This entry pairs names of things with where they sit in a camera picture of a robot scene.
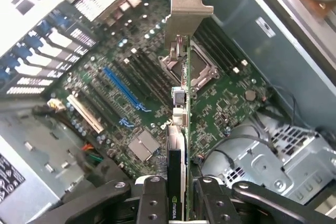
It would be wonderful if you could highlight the green motherboard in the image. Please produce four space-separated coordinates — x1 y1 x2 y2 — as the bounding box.
62 0 274 180

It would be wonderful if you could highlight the perforated metal drive cage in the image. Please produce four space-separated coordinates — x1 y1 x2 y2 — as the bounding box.
204 124 336 205

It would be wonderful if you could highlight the open black PC case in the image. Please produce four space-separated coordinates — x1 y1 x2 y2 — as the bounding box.
0 0 336 224

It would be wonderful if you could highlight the white expansion slot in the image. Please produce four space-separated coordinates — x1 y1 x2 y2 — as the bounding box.
67 94 104 133

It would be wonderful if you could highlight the black long expansion slot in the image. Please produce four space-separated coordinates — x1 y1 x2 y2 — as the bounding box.
77 87 113 128
86 80 123 122

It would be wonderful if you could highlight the multicolour power wire bundle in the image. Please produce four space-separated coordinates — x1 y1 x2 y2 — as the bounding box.
80 143 103 162

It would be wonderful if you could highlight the grey power supply unit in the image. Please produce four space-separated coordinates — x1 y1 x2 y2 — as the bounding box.
0 119 90 224

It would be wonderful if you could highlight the blue expansion slot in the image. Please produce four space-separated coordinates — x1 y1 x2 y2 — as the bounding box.
103 67 140 111

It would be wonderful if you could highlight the white power connector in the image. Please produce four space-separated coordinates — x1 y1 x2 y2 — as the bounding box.
47 98 66 112

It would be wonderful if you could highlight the metal CPU socket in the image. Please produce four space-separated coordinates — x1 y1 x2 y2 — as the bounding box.
159 37 220 93

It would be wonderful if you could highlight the silver chipset heatsink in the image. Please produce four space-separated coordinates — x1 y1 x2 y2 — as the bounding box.
128 131 161 162

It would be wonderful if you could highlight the thin black wire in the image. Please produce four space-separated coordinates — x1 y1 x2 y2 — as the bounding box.
270 84 320 132

